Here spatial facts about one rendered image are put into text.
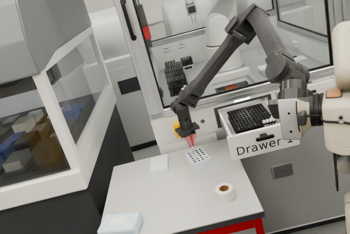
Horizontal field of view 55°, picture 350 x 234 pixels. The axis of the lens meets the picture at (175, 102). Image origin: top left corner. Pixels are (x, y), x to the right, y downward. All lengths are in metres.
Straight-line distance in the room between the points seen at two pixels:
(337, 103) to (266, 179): 1.18
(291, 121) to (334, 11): 0.94
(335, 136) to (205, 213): 0.63
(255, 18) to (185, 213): 0.76
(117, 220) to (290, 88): 0.79
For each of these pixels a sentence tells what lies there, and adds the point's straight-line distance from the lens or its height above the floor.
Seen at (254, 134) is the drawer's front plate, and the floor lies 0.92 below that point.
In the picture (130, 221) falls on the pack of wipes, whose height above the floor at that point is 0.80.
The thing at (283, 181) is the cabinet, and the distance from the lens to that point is 1.99.
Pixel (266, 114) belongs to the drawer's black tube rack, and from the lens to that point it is 1.59.
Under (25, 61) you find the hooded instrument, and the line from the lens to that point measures 1.43.
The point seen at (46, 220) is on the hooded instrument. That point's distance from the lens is 1.85.
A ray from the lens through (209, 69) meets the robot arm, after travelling 1.39.
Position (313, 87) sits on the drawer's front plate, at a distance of 1.78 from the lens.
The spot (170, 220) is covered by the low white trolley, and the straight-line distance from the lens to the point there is 1.32.
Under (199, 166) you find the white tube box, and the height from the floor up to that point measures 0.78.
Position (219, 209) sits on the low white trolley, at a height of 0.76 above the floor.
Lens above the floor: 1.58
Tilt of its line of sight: 20 degrees down
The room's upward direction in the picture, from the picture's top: 15 degrees counter-clockwise
